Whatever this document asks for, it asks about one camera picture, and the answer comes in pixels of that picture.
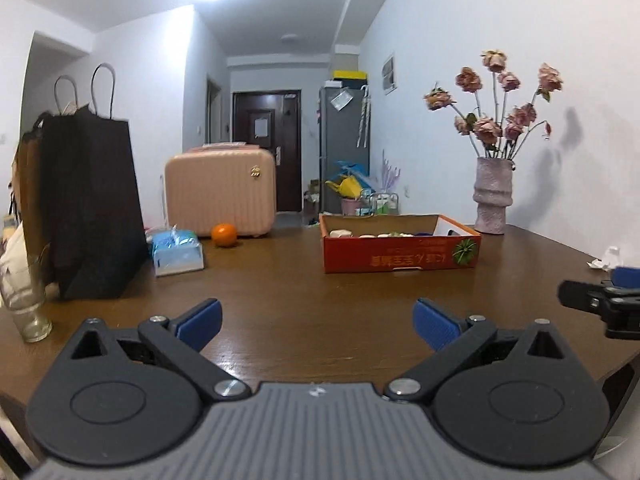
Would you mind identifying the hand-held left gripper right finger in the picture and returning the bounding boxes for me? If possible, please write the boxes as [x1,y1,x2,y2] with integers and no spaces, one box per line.
[384,298,576,402]

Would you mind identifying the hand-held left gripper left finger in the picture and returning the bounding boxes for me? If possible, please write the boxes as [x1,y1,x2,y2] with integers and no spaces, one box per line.
[65,298,252,402]

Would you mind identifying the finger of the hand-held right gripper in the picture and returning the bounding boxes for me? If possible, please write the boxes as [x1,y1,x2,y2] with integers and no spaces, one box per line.
[610,266,640,291]
[557,279,609,314]

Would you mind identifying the red cardboard box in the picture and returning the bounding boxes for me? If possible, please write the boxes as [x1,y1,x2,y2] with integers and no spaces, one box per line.
[318,213,483,275]

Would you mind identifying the crumpled white tissue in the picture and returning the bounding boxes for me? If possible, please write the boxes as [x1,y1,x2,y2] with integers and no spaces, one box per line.
[587,246,624,271]

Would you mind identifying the blue tissue pack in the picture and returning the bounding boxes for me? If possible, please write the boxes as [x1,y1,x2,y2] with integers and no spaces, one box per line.
[149,227,205,278]

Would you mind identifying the orange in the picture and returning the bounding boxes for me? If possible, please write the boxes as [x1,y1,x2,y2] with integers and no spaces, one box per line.
[210,222,239,249]

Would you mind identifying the pink ceramic vase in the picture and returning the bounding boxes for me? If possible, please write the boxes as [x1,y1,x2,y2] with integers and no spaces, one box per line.
[473,156,515,235]

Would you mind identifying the pink suitcase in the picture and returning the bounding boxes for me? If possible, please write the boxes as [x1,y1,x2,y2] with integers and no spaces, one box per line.
[163,143,278,239]

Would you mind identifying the purple lavender bunch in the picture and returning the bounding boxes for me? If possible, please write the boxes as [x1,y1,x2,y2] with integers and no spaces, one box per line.
[380,149,402,194]

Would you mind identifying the black paper bag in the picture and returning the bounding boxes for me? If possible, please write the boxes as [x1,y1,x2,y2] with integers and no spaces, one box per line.
[37,63,150,301]

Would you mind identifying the yellow plastic toy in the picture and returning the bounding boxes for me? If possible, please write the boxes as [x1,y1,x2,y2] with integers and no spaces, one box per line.
[325,175,362,200]

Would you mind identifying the clear glass vase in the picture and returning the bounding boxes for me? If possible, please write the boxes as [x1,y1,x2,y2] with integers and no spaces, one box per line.
[0,254,54,344]

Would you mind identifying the blue plastic item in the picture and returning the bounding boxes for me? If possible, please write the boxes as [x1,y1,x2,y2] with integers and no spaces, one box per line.
[335,160,371,179]

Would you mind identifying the dark brown door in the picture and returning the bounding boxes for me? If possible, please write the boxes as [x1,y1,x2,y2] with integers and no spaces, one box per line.
[232,89,303,213]

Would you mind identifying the dried pink roses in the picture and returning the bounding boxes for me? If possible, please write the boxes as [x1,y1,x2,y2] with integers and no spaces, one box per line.
[423,49,564,161]

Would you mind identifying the white plastic bag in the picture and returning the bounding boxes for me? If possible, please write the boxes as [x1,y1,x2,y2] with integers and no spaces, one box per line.
[0,220,28,311]

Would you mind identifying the grey refrigerator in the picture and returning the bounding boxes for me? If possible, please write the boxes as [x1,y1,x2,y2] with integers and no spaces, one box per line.
[318,84,371,216]

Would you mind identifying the white folded umbrella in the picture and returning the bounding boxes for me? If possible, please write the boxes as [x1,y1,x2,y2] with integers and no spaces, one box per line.
[356,85,372,149]

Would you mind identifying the wire rack with bottles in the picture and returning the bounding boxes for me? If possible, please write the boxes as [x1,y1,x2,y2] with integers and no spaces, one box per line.
[369,191,400,216]

